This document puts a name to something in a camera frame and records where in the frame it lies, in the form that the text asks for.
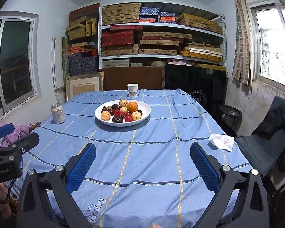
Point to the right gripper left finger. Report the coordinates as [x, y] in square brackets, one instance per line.
[78, 166]

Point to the metal storage shelf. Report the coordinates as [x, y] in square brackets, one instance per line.
[134, 32]

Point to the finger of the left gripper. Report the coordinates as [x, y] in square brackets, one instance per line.
[26, 144]
[6, 130]

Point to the pale orange round fruit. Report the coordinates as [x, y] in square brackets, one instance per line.
[105, 115]

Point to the beige checked curtain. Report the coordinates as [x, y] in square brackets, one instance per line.
[243, 48]

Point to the black chair with jacket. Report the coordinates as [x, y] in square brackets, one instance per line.
[265, 147]

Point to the white beverage can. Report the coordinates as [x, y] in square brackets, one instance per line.
[58, 113]

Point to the crumpled white tissue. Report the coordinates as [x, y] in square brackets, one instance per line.
[223, 142]

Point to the brown wooden board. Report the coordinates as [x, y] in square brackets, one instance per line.
[117, 78]

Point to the wooden chair pink cloth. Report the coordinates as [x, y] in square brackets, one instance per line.
[20, 131]

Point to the blue checked tablecloth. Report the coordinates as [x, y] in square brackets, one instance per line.
[142, 174]

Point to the white paper cup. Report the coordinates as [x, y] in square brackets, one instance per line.
[132, 89]

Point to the large orange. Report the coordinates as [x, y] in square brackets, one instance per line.
[132, 107]

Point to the cream round fruit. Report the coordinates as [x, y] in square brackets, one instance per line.
[136, 116]

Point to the tan round melon fruit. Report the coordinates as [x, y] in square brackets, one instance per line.
[123, 103]

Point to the black flat panel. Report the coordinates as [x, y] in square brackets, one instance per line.
[207, 86]

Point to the framed beige panel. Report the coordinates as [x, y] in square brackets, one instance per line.
[83, 83]

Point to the white round plate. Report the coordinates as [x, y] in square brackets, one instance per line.
[143, 108]

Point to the dark red plum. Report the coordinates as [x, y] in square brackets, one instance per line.
[115, 106]

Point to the small red cherry tomato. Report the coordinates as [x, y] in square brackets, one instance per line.
[128, 118]

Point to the dark purple fruit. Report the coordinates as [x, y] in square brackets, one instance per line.
[118, 119]

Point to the tan striped melon fruit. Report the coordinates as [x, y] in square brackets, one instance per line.
[124, 110]

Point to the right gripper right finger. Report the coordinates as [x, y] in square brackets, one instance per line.
[207, 166]

